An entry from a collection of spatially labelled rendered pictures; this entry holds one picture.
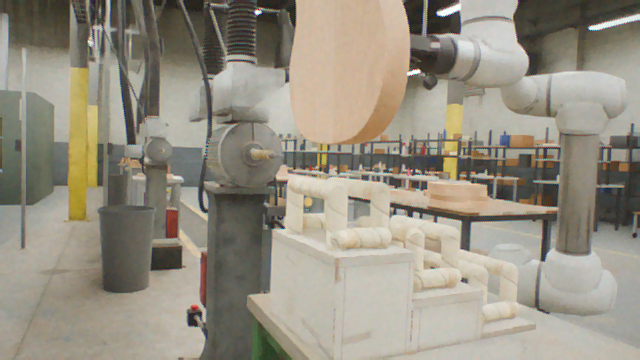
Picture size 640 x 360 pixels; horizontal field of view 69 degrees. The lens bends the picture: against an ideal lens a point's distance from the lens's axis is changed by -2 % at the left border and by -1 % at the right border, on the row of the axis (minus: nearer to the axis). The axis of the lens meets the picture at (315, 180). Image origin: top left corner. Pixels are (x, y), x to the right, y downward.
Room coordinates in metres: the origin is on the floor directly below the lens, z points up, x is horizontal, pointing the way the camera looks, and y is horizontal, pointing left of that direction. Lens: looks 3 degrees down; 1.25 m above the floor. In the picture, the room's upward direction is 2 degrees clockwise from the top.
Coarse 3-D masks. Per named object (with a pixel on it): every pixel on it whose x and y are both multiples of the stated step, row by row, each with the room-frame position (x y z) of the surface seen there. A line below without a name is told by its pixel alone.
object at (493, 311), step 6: (486, 306) 0.89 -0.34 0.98; (492, 306) 0.89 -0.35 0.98; (498, 306) 0.90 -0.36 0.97; (504, 306) 0.90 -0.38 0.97; (510, 306) 0.91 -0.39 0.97; (516, 306) 0.92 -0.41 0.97; (486, 312) 0.88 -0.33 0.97; (492, 312) 0.88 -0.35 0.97; (498, 312) 0.89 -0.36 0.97; (504, 312) 0.90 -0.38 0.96; (510, 312) 0.90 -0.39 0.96; (516, 312) 0.91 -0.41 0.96; (486, 318) 0.88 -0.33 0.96; (492, 318) 0.89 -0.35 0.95; (498, 318) 0.90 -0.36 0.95
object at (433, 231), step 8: (392, 216) 1.02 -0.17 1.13; (400, 216) 1.00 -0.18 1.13; (408, 224) 0.96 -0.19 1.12; (416, 224) 0.94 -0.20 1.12; (424, 224) 0.92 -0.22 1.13; (432, 224) 0.90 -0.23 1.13; (440, 224) 0.89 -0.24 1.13; (424, 232) 0.91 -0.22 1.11; (432, 232) 0.89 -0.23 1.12; (440, 232) 0.87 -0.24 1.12; (448, 232) 0.86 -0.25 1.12; (456, 232) 0.85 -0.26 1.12; (440, 240) 0.88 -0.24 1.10
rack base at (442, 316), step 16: (432, 288) 0.84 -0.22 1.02; (448, 288) 0.84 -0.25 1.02; (464, 288) 0.85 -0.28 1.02; (416, 304) 0.77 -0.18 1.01; (432, 304) 0.79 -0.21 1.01; (448, 304) 0.80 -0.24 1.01; (464, 304) 0.82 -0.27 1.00; (480, 304) 0.84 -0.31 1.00; (416, 320) 0.77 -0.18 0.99; (432, 320) 0.79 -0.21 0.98; (448, 320) 0.80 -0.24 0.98; (464, 320) 0.82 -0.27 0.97; (480, 320) 0.84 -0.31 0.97; (416, 336) 0.77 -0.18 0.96; (432, 336) 0.79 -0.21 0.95; (448, 336) 0.80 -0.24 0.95; (464, 336) 0.82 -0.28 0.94
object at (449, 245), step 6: (444, 240) 0.86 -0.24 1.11; (450, 240) 0.85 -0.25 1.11; (456, 240) 0.85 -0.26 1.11; (444, 246) 0.86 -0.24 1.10; (450, 246) 0.85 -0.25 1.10; (456, 246) 0.85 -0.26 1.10; (444, 252) 0.86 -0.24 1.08; (450, 252) 0.85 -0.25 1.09; (456, 252) 0.85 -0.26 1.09; (444, 258) 0.86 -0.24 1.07; (450, 258) 0.85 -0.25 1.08; (456, 258) 0.85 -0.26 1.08; (444, 264) 0.86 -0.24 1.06; (450, 264) 0.85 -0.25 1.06; (456, 264) 0.85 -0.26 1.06
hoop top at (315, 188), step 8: (288, 184) 0.90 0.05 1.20; (296, 184) 0.87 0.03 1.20; (304, 184) 0.84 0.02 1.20; (312, 184) 0.81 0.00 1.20; (320, 184) 0.79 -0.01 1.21; (328, 184) 0.77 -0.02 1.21; (336, 184) 0.75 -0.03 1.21; (296, 192) 0.88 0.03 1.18; (304, 192) 0.84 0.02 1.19; (312, 192) 0.81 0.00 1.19; (320, 192) 0.78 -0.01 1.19; (328, 192) 0.75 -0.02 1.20; (336, 192) 0.74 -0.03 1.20; (344, 192) 0.75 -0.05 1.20
